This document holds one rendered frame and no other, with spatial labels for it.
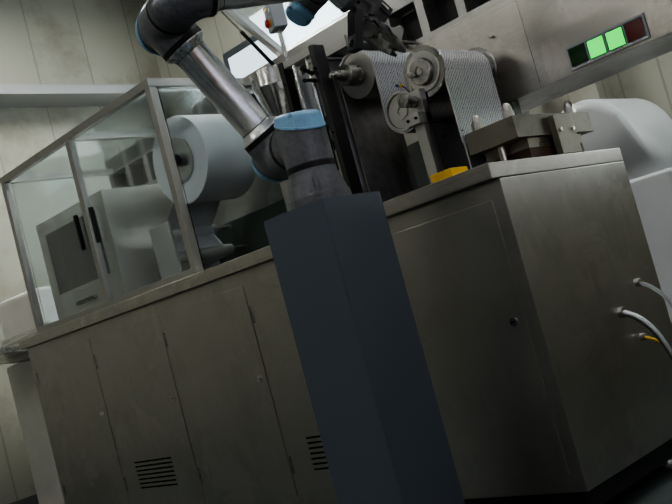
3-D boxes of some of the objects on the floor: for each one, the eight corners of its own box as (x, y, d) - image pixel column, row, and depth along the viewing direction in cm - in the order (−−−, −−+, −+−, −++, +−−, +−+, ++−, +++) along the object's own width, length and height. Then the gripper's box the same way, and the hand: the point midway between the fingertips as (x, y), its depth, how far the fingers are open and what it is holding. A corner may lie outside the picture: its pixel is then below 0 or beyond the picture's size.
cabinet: (73, 548, 391) (25, 349, 397) (196, 498, 436) (151, 320, 443) (599, 535, 214) (497, 177, 221) (711, 454, 260) (625, 160, 266)
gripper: (368, -22, 247) (422, 31, 256) (343, -8, 256) (397, 42, 265) (354, 2, 243) (410, 54, 253) (331, 15, 253) (385, 65, 262)
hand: (396, 52), depth 257 cm, fingers open, 3 cm apart
